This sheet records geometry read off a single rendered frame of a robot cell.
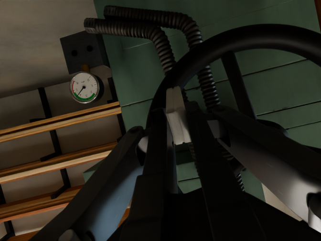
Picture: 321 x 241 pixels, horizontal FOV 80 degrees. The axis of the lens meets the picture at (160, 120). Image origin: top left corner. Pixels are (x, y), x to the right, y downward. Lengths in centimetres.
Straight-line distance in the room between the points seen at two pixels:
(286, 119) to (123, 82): 36
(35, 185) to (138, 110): 320
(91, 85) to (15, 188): 339
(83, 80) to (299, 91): 44
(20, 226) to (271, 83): 381
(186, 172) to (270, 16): 35
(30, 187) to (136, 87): 327
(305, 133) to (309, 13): 24
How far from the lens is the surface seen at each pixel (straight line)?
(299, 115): 49
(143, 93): 44
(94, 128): 302
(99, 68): 45
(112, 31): 37
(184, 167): 35
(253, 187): 38
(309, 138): 51
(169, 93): 19
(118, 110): 242
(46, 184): 348
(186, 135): 15
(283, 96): 48
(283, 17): 51
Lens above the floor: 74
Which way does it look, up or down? 3 degrees up
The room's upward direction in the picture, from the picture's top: 166 degrees clockwise
